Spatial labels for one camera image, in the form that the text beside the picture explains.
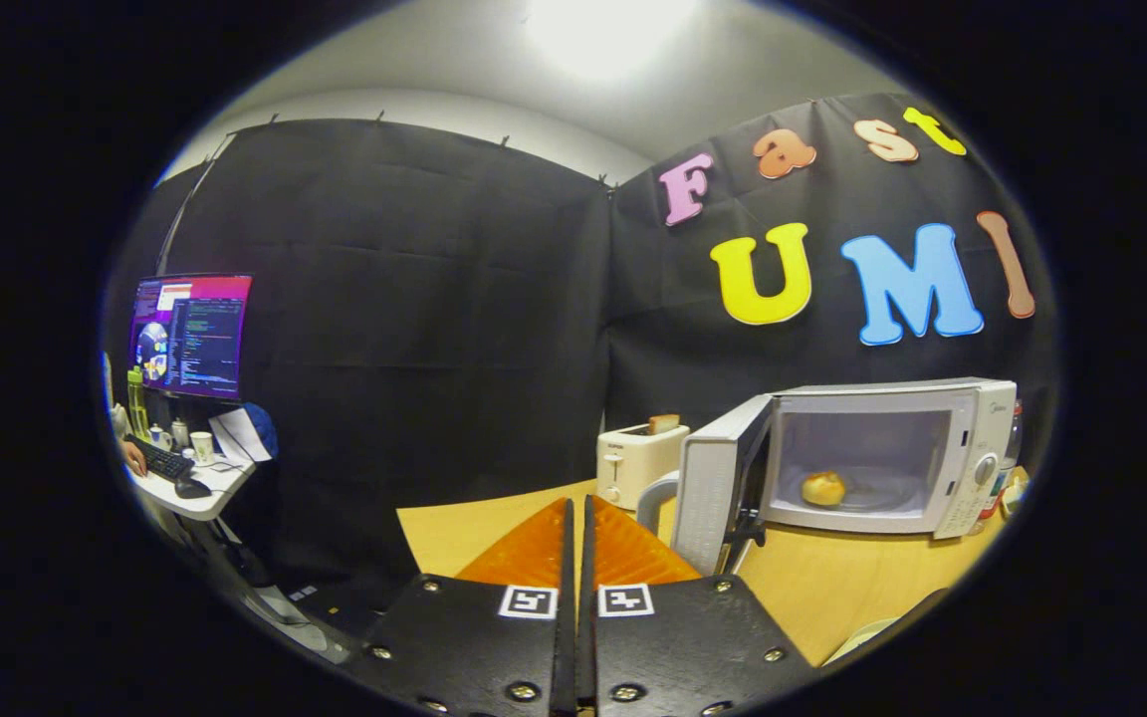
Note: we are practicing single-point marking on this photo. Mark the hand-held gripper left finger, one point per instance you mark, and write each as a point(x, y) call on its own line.
point(464, 647)

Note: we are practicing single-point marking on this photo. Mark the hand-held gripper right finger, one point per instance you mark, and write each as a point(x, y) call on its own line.
point(693, 647)

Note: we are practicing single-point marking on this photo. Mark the white microwave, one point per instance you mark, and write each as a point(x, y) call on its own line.
point(723, 478)

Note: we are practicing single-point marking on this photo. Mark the golden bread roll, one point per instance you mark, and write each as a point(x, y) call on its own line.
point(822, 489)

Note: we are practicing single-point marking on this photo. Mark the small white bowl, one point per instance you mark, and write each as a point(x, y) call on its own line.
point(857, 639)

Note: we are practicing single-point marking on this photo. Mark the white toaster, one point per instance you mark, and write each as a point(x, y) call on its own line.
point(638, 460)

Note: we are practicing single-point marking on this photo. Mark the brown toast slice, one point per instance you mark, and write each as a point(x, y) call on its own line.
point(663, 423)

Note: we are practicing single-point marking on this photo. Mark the white office desk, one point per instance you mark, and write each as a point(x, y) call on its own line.
point(210, 498)

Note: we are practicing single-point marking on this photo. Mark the blue office chair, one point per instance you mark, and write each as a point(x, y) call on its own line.
point(263, 426)

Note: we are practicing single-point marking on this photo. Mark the white paper sheets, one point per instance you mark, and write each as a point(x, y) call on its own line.
point(240, 435)

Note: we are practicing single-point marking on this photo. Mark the black computer mouse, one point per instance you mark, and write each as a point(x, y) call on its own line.
point(192, 488)

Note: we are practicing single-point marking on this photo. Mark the white paper cup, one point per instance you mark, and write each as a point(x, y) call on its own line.
point(202, 447)

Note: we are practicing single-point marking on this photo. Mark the black keyboard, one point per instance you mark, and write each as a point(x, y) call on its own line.
point(165, 460)

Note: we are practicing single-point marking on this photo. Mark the white divided dish of beans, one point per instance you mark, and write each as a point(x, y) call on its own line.
point(1016, 491)

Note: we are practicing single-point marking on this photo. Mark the clear red-label water bottle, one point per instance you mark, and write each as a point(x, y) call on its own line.
point(1012, 438)

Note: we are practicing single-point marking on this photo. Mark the green drink bottle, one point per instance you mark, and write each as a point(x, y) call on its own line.
point(137, 403)

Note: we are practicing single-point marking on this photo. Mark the computer monitor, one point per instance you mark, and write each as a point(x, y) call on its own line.
point(193, 337)

